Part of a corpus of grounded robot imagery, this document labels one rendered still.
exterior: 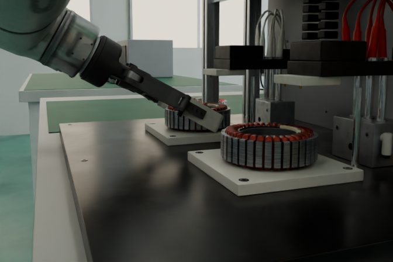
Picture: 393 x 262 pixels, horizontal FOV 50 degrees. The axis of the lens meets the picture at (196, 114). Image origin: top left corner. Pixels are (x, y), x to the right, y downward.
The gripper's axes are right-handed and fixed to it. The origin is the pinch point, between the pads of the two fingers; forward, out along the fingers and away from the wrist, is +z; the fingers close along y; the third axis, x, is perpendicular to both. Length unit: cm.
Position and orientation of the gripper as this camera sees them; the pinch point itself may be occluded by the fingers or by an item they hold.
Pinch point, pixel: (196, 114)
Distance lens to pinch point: 71.6
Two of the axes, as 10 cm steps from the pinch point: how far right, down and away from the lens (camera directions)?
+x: 4.6, -8.9, 0.6
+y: 3.7, 1.3, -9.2
